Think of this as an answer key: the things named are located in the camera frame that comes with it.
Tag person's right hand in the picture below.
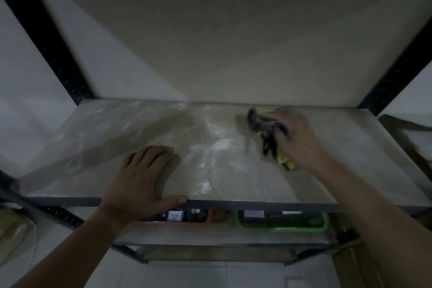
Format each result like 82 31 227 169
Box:
266 107 335 177

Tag person's left hand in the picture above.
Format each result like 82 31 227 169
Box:
97 145 188 229

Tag yellow and dark cleaning cloth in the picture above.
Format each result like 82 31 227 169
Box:
247 108 296 171

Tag person's right forearm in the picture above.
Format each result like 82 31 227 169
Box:
312 158 432 288

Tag person's left forearm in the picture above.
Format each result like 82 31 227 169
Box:
10 208 119 288

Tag orange plastic basket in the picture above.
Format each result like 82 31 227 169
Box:
140 209 214 225

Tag clear plastic shelf sheet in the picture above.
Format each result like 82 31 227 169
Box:
15 100 432 209

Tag green plastic basket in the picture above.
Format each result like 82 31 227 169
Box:
235 210 330 234

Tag brown cardboard box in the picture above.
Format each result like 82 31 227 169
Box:
329 214 387 288

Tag black metal shelf rack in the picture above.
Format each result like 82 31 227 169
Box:
0 0 432 265

